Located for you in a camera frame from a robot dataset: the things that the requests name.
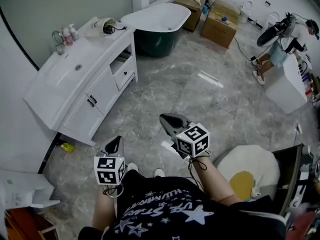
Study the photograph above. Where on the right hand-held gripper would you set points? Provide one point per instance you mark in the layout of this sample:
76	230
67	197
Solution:
192	141

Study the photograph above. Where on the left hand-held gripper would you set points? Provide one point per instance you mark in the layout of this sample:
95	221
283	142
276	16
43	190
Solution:
107	170

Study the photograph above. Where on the black hair dryer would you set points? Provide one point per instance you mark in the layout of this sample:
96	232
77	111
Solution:
108	29

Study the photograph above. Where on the white canvas bag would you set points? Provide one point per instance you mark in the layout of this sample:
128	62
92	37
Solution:
96	27

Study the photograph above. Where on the person's left forearm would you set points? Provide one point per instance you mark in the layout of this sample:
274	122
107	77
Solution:
103	209

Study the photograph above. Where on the person's right forearm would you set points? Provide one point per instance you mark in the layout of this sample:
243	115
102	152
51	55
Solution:
215	181

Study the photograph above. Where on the person's white left shoe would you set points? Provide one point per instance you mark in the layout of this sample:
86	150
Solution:
133	167

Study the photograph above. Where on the person's white shoe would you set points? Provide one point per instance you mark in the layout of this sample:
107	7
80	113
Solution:
159	172
133	167

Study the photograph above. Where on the black trousers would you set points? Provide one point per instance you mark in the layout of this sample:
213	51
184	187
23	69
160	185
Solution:
135	177

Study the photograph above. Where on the yellow plastic bottle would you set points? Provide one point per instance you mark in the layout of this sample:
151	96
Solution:
68	147

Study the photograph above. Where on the person's white right shoe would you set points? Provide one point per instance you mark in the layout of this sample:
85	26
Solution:
159	172

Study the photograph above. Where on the white vanity cabinet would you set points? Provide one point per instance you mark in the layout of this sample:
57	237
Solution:
75	89

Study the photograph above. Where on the black star print shirt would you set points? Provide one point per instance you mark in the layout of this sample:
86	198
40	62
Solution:
175	209

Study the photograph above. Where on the chrome sink drain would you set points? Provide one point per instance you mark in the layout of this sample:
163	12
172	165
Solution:
78	67

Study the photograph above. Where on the white foam box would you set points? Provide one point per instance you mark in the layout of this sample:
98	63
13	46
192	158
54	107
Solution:
22	189

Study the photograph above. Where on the small white cup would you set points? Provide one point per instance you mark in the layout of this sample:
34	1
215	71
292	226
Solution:
256	191

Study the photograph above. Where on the white and green bathtub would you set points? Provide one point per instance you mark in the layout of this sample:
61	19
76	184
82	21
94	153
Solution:
160	21

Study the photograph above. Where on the large cardboard box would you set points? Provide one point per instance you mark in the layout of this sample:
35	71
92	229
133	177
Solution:
220	26

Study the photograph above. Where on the brown wooden crate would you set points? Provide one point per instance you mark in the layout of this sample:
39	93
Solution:
25	224

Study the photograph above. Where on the small cardboard box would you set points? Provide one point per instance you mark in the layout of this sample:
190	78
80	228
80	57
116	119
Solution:
190	9

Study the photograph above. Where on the white counter block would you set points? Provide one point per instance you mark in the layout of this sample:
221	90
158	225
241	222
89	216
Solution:
287	89

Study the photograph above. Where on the chrome faucet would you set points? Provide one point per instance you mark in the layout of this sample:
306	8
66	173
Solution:
58	42

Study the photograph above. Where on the pink floral bottle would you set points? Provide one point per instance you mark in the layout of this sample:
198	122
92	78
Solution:
67	37

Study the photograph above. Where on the blue bucket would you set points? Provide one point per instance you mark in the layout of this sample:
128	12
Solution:
205	9

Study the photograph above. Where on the white pump bottle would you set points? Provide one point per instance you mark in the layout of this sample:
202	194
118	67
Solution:
73	32

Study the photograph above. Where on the black panel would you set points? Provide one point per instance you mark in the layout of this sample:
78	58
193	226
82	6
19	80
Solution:
292	174

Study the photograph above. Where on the white brush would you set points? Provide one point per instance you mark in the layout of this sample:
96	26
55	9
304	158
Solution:
198	1

